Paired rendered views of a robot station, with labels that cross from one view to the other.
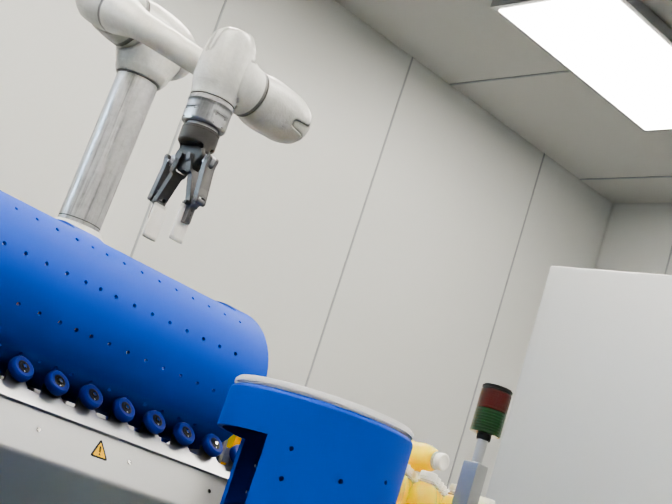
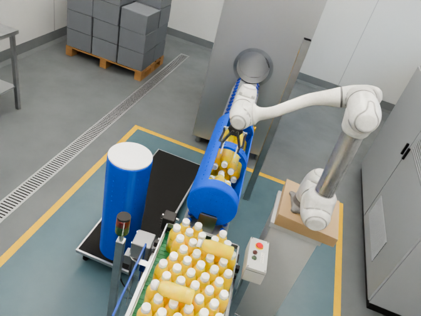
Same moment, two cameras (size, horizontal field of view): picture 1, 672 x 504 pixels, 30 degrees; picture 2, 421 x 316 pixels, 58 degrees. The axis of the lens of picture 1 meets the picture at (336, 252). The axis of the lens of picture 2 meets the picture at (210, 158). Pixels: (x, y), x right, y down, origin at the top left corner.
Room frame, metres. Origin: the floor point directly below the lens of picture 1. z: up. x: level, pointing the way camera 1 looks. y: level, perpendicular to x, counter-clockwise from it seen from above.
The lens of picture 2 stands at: (3.55, -0.97, 2.52)
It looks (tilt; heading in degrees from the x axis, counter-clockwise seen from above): 36 degrees down; 137
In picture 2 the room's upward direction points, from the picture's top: 16 degrees clockwise
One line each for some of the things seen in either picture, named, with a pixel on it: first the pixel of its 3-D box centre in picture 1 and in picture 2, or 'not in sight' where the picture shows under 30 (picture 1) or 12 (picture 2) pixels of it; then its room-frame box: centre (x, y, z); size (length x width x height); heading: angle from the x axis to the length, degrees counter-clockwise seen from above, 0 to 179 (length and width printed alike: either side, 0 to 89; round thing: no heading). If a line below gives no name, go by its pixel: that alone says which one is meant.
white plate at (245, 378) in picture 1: (323, 409); (130, 155); (1.86, -0.06, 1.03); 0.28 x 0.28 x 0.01
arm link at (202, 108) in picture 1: (206, 116); not in sight; (2.31, 0.32, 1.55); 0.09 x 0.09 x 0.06
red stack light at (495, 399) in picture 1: (494, 401); (123, 221); (2.51, -0.40, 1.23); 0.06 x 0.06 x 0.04
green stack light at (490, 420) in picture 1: (488, 422); (122, 227); (2.51, -0.40, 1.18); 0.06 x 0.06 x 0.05
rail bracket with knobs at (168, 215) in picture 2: not in sight; (169, 222); (2.39, -0.05, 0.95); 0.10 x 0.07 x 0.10; 45
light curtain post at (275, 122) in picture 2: not in sight; (272, 130); (1.68, 1.42, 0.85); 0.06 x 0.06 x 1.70; 45
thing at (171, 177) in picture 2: not in sight; (149, 206); (1.50, 0.39, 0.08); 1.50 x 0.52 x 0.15; 129
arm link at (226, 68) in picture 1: (229, 69); (245, 100); (2.32, 0.31, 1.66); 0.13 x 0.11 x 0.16; 134
